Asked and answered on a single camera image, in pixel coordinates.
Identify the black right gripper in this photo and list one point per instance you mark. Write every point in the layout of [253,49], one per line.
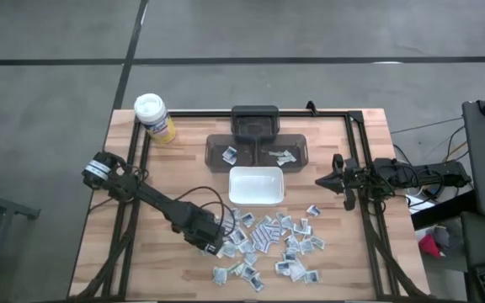
[356,179]

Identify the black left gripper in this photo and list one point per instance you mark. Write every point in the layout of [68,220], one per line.
[200,229]

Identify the plain white packet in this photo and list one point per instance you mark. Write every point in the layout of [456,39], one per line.
[297,270]
[289,155]

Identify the green print white packet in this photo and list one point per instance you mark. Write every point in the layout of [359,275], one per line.
[235,267]
[284,161]

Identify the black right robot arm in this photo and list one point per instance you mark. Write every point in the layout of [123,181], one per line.
[427,172]

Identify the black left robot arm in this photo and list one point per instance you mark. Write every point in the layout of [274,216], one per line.
[154,200]

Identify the blue striped white packet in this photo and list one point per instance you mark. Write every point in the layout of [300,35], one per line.
[264,237]

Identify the grey translucent plastic bin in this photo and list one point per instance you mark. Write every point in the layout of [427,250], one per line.
[255,122]
[215,162]
[268,164]

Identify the white plastic bin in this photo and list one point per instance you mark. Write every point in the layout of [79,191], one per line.
[256,187]

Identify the white paper sheet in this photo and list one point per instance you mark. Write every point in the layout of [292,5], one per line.
[419,206]

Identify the black desk crossbar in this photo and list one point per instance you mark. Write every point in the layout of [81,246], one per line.
[440,211]

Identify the red and grey cloth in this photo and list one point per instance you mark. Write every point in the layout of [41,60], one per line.
[427,246]

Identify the yellow Lysol wipes canister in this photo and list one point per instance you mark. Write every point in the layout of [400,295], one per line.
[154,115]

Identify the grey metal stand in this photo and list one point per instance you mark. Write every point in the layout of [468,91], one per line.
[6,207]

